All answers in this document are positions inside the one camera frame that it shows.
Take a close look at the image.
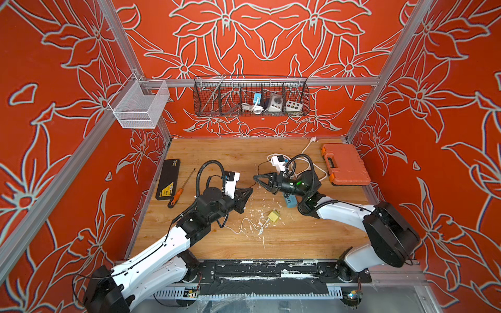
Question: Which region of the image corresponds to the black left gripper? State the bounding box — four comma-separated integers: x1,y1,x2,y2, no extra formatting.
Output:
207,186,253,227

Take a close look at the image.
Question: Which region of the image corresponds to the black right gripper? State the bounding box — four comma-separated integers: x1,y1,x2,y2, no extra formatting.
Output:
255,174,309,201

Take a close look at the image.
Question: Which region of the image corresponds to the blue usb charger hub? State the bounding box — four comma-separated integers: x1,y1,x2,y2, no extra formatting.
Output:
284,194,297,208

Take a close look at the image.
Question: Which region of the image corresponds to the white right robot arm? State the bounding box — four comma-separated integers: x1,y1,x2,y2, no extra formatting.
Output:
253,170,420,275

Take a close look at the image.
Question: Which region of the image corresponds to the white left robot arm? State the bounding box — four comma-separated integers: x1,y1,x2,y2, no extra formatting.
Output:
82,187,253,312

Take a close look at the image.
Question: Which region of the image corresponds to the yellow plug adapter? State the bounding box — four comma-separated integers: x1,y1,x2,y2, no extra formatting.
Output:
267,210,281,222

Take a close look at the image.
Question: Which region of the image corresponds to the black flat tool case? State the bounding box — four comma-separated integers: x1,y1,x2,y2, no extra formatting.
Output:
155,159,181,200

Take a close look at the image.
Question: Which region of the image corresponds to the orange plastic tool case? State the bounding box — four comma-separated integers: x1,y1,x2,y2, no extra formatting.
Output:
321,143,371,186

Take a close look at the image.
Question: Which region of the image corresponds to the white socket cube in basket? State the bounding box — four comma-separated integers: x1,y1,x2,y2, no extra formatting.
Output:
285,100,303,115

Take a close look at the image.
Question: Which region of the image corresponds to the white power strip in basket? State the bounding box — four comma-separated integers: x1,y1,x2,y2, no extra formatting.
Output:
266,93,283,113

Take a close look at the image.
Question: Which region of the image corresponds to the blue box in basket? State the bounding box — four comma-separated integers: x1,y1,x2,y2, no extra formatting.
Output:
253,93,262,106

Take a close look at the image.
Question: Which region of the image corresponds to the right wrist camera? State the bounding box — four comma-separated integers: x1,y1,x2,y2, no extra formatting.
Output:
270,155,288,172

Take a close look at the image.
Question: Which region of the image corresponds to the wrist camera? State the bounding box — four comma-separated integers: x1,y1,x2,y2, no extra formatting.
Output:
224,171,240,199
270,155,288,172

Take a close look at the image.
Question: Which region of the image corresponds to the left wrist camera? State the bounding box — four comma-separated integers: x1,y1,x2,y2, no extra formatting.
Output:
224,171,240,199

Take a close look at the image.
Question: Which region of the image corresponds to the thin white cable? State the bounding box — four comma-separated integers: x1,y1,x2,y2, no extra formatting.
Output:
226,216,271,236

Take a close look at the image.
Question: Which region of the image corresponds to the white thick power cable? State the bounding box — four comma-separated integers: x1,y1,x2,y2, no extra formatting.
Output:
267,136,330,183

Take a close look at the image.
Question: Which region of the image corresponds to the orange handled screwdriver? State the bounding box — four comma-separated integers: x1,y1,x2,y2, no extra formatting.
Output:
168,168,196,209

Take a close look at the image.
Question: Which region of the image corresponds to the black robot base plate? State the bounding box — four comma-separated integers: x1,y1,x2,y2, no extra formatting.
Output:
182,260,372,296

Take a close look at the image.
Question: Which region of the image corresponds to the black wire wall basket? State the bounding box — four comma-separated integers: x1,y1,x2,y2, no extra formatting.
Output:
193,74,311,117

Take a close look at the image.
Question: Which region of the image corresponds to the clear plastic wall bin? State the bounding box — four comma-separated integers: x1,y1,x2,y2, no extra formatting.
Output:
110,81,170,129

